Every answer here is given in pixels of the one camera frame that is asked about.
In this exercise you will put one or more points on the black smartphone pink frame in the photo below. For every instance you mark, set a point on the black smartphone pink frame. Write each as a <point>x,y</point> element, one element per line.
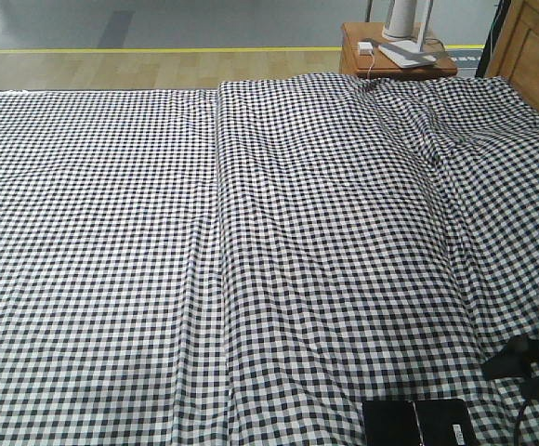
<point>417,422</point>

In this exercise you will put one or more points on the black white checkered bedsheet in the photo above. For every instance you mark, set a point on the black white checkered bedsheet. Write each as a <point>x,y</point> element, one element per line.
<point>248,265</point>

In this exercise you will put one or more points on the wooden headboard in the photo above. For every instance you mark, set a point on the wooden headboard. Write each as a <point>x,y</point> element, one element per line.
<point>516,56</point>

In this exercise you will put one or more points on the wooden nightstand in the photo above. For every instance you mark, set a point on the wooden nightstand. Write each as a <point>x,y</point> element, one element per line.
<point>378,65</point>

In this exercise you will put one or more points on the small white charger box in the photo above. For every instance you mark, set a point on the small white charger box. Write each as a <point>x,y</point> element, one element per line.
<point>365,48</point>

